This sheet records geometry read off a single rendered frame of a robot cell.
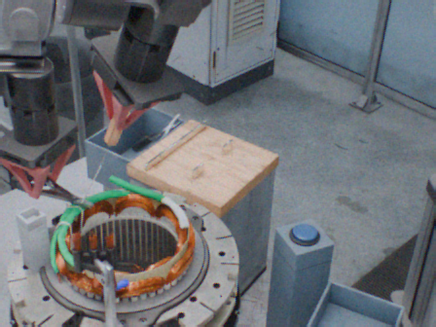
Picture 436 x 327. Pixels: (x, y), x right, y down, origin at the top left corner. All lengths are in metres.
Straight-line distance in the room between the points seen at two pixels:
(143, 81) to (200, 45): 2.57
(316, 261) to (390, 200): 1.85
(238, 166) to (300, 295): 0.24
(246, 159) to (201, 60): 2.14
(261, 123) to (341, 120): 0.38
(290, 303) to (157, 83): 0.54
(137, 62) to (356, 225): 2.15
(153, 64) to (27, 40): 0.18
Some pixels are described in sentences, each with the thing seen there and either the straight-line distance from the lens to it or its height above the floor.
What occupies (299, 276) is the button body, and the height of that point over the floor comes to 0.98.
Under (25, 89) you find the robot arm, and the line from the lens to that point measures 0.93.
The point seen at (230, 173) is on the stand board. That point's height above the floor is 1.06.
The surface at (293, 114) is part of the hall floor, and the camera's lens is 3.48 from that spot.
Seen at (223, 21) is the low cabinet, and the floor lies 0.42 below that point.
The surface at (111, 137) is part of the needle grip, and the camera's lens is 0.90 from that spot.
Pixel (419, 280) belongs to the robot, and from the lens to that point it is 1.18.
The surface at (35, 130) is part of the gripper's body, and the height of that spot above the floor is 1.28.
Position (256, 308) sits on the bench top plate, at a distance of 1.40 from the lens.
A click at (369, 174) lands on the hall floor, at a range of 3.14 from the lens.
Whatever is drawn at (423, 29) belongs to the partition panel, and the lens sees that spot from 3.32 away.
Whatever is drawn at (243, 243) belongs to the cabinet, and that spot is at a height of 0.92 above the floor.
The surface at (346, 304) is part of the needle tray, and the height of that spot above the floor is 1.03.
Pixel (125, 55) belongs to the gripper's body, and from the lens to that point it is 0.79.
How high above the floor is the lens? 1.80
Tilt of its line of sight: 36 degrees down
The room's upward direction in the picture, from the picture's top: 3 degrees clockwise
